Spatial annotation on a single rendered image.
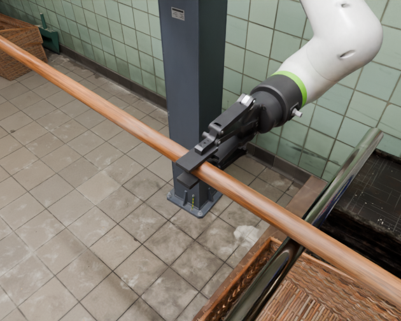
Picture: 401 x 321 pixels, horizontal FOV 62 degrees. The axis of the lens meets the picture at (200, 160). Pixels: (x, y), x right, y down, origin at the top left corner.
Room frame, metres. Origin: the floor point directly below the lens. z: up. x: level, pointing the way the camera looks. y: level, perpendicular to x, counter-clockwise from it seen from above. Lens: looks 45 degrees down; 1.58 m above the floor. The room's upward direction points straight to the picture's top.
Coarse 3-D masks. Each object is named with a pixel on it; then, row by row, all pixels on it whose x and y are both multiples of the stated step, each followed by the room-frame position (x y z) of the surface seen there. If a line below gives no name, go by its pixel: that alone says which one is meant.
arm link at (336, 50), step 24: (312, 0) 0.64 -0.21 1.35; (336, 0) 0.61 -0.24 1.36; (360, 0) 0.61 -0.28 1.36; (312, 24) 0.63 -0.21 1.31; (336, 24) 0.58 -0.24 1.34; (360, 24) 0.56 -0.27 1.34; (312, 48) 0.60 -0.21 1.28; (336, 48) 0.56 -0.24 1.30; (360, 48) 0.54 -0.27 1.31; (336, 72) 0.56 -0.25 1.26
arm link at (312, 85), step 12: (300, 48) 0.65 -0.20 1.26; (288, 60) 0.65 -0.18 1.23; (300, 60) 0.61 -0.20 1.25; (276, 72) 0.61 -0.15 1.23; (288, 72) 0.59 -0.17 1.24; (300, 72) 0.59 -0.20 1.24; (312, 72) 0.58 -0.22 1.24; (300, 84) 0.56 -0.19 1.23; (312, 84) 0.58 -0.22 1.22; (324, 84) 0.57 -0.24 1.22; (312, 96) 0.58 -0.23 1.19; (300, 108) 0.55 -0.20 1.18
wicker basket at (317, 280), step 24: (264, 240) 0.52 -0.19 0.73; (264, 264) 0.52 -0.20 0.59; (312, 264) 0.44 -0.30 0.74; (240, 288) 0.43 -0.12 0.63; (288, 288) 0.44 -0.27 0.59; (312, 288) 0.42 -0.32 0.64; (336, 288) 0.39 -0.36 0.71; (360, 288) 0.36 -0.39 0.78; (216, 312) 0.34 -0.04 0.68; (264, 312) 0.37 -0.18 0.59; (288, 312) 0.37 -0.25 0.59; (336, 312) 0.37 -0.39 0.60; (360, 312) 0.34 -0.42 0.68; (384, 312) 0.32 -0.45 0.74
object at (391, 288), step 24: (0, 48) 0.79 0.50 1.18; (48, 72) 0.65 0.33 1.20; (96, 96) 0.56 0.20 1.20; (120, 120) 0.49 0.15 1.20; (168, 144) 0.41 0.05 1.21; (216, 168) 0.36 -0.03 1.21; (240, 192) 0.31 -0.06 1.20; (264, 216) 0.28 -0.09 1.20; (288, 216) 0.27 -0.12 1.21; (312, 240) 0.23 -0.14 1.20; (336, 240) 0.23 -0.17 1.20; (336, 264) 0.20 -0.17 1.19; (360, 264) 0.20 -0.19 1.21; (384, 288) 0.17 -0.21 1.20
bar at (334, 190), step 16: (368, 144) 0.45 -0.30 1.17; (352, 160) 0.41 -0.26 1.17; (336, 176) 0.37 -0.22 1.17; (352, 176) 0.37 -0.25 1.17; (336, 192) 0.34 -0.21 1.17; (320, 208) 0.31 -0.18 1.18; (320, 224) 0.28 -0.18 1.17; (288, 240) 0.25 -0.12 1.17; (272, 256) 0.23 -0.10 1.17; (288, 256) 0.23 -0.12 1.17; (272, 272) 0.20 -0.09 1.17; (288, 272) 0.21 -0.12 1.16; (256, 288) 0.18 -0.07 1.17; (272, 288) 0.18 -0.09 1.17; (240, 304) 0.16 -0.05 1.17; (256, 304) 0.16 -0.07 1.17; (224, 320) 0.15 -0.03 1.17; (240, 320) 0.14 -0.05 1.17
